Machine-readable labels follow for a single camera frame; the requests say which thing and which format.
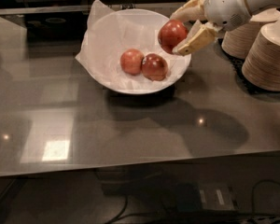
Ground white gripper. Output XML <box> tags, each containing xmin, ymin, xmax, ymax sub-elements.
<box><xmin>170</xmin><ymin>0</ymin><xmax>252</xmax><ymax>56</ymax></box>

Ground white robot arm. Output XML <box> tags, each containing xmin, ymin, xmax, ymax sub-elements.
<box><xmin>170</xmin><ymin>0</ymin><xmax>280</xmax><ymax>56</ymax></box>

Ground black rubber mat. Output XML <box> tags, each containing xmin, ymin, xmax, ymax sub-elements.
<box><xmin>228</xmin><ymin>36</ymin><xmax>280</xmax><ymax>92</ymax></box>

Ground back stack paper bowls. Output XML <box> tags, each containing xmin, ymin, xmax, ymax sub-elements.
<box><xmin>221</xmin><ymin>8</ymin><xmax>280</xmax><ymax>60</ymax></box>

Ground white bowl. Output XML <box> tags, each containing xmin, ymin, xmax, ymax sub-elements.
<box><xmin>83</xmin><ymin>8</ymin><xmax>192</xmax><ymax>95</ymax></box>

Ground dark red apple right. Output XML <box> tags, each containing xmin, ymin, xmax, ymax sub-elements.
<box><xmin>141</xmin><ymin>53</ymin><xmax>168</xmax><ymax>81</ymax></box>

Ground red apple front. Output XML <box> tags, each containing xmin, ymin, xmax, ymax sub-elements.
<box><xmin>158</xmin><ymin>20</ymin><xmax>189</xmax><ymax>54</ymax></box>

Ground dark box under table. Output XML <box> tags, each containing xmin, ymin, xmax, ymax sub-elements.
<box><xmin>175</xmin><ymin>182</ymin><xmax>239</xmax><ymax>213</ymax></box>

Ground red apple back left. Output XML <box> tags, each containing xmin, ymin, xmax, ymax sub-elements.
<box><xmin>120</xmin><ymin>49</ymin><xmax>144</xmax><ymax>76</ymax></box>

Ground black cable on floor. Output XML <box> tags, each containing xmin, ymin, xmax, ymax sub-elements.
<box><xmin>103</xmin><ymin>179</ymin><xmax>280</xmax><ymax>224</ymax></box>

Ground stack paper bowls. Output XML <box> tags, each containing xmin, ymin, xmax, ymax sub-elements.
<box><xmin>242</xmin><ymin>20</ymin><xmax>280</xmax><ymax>91</ymax></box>
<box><xmin>221</xmin><ymin>8</ymin><xmax>280</xmax><ymax>60</ymax></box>

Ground front stack paper bowls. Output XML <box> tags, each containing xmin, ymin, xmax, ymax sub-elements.
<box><xmin>242</xmin><ymin>20</ymin><xmax>280</xmax><ymax>91</ymax></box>

